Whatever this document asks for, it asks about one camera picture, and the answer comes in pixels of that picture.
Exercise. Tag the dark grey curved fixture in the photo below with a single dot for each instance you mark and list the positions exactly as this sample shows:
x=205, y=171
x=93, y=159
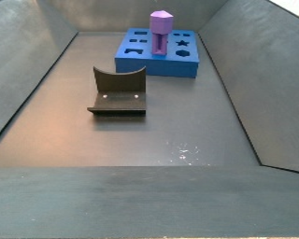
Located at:
x=120, y=93

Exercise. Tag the purple pentagon peg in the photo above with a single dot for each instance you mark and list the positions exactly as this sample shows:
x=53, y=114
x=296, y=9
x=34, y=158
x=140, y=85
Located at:
x=160, y=27

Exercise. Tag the blue foam shape-sorter block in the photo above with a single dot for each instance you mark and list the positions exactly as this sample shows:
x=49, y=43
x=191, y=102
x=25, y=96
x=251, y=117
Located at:
x=180, y=61

